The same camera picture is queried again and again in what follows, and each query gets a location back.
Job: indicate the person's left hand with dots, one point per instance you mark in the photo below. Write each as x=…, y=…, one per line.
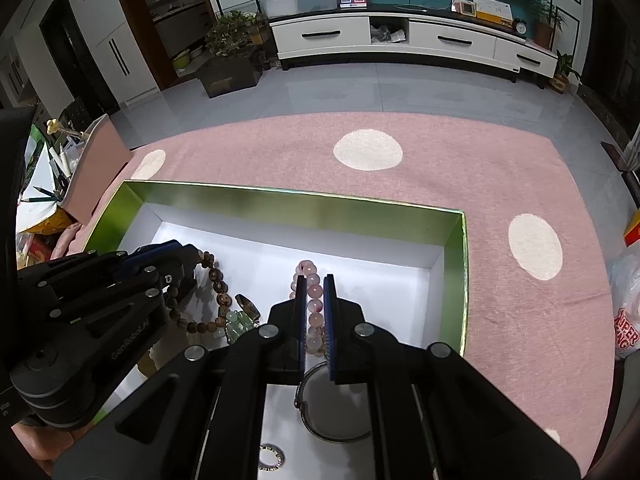
x=37, y=442

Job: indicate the potted plant brown pot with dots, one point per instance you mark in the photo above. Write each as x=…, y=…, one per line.
x=544, y=35

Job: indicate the green cardboard box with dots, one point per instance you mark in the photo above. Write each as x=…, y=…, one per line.
x=300, y=210

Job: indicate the cream flower ornament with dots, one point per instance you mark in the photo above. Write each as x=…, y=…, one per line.
x=54, y=126

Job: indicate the black alarm clock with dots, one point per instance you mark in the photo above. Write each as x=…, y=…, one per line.
x=520, y=26

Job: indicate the small white display device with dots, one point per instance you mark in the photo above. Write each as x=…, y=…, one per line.
x=462, y=6

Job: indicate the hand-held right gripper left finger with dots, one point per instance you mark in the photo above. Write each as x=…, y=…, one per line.
x=302, y=340

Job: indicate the green jade ornament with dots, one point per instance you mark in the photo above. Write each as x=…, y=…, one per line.
x=239, y=324

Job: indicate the pink dotted blanket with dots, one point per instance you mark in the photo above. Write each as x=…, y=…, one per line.
x=500, y=185

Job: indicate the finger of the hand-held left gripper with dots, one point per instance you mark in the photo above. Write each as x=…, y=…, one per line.
x=155, y=252
x=180, y=275

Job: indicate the gold wrist watch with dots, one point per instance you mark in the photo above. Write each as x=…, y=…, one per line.
x=260, y=456

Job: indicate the green basin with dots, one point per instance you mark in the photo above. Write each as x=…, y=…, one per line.
x=186, y=60

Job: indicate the silver bangle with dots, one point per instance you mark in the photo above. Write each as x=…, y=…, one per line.
x=312, y=428

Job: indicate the pink storage box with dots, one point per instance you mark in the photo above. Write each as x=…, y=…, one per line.
x=100, y=170

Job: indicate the white plastic bag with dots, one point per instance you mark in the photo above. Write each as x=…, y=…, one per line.
x=625, y=285

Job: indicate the white television cabinet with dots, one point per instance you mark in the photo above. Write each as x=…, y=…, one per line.
x=450, y=37

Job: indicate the white desk calendar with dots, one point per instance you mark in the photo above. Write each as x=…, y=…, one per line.
x=492, y=9

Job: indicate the red yellow box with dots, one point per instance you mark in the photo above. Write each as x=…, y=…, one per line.
x=632, y=230

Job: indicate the green white bag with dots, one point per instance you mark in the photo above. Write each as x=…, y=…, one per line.
x=32, y=155

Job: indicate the black pen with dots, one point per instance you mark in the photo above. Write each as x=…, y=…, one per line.
x=40, y=195

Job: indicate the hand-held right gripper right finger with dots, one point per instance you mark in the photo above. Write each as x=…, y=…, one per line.
x=329, y=340

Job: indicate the dark wooden door frame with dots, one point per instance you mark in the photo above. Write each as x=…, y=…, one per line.
x=150, y=60

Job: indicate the small potted plant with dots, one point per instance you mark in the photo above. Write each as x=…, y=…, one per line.
x=560, y=82

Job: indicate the yellow packet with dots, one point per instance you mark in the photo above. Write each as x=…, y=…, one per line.
x=47, y=221

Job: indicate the large potted plant dark planter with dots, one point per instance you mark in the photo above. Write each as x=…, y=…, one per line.
x=230, y=75

